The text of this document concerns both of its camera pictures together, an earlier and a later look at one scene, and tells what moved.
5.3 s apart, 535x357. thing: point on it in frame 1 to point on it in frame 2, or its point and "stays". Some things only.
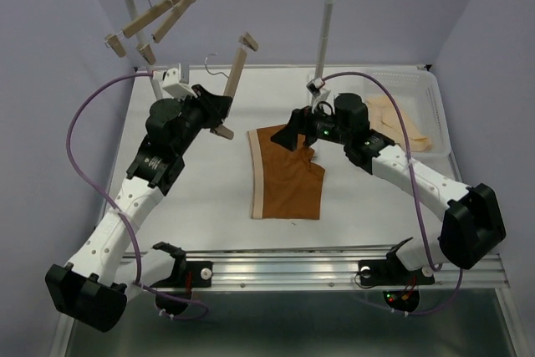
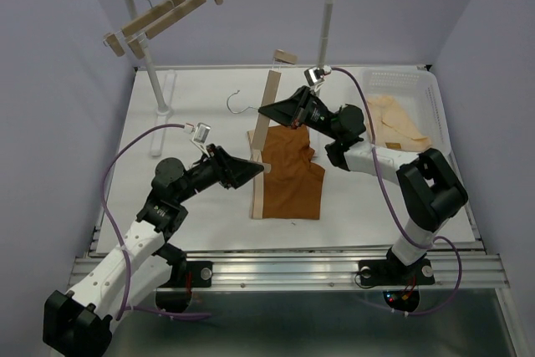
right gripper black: x=300 y=122 to x=292 y=110
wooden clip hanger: x=245 y=42 to x=257 y=139
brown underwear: x=287 y=185 stays
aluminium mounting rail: x=329 y=269 stays
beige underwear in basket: x=384 y=120 stays
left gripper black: x=215 y=106 to x=231 y=170
